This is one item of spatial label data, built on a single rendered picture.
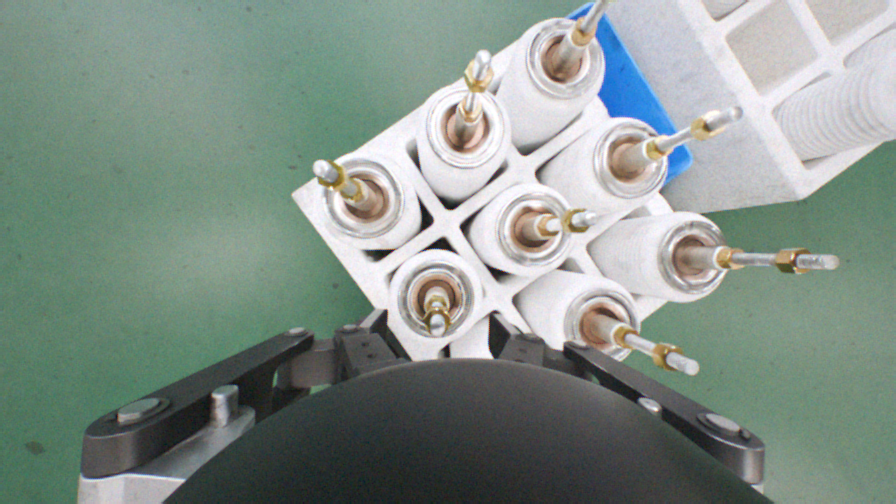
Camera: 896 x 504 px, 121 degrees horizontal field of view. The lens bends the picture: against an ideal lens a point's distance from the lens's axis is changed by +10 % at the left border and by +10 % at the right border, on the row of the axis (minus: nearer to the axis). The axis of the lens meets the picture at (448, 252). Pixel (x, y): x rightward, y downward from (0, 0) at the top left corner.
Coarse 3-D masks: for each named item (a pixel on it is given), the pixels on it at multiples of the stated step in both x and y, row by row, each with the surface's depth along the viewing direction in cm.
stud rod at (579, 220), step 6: (576, 216) 16; (582, 216) 16; (588, 216) 16; (594, 216) 15; (552, 222) 20; (558, 222) 19; (576, 222) 16; (582, 222) 16; (588, 222) 15; (594, 222) 16; (552, 228) 20; (558, 228) 19
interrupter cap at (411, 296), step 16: (416, 272) 24; (432, 272) 24; (448, 272) 24; (464, 272) 24; (400, 288) 23; (416, 288) 24; (448, 288) 24; (464, 288) 24; (400, 304) 23; (416, 304) 24; (464, 304) 24; (416, 320) 24; (464, 320) 24; (432, 336) 24
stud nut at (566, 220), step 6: (570, 210) 17; (576, 210) 17; (582, 210) 17; (564, 216) 17; (570, 216) 17; (564, 222) 17; (570, 222) 17; (564, 228) 17; (570, 228) 17; (576, 228) 17; (582, 228) 17; (588, 228) 17
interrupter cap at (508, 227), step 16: (528, 192) 24; (544, 192) 24; (512, 208) 24; (528, 208) 24; (544, 208) 24; (560, 208) 24; (496, 224) 24; (512, 224) 24; (496, 240) 24; (512, 240) 24; (528, 240) 24; (544, 240) 25; (560, 240) 24; (512, 256) 24; (528, 256) 24; (544, 256) 24; (560, 256) 24
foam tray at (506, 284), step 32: (576, 128) 32; (416, 160) 38; (512, 160) 31; (544, 160) 32; (416, 192) 31; (480, 192) 31; (320, 224) 30; (448, 224) 31; (608, 224) 32; (352, 256) 30; (384, 256) 41; (576, 256) 32; (384, 288) 31; (512, 288) 32; (512, 320) 32; (640, 320) 33; (416, 352) 31; (448, 352) 39
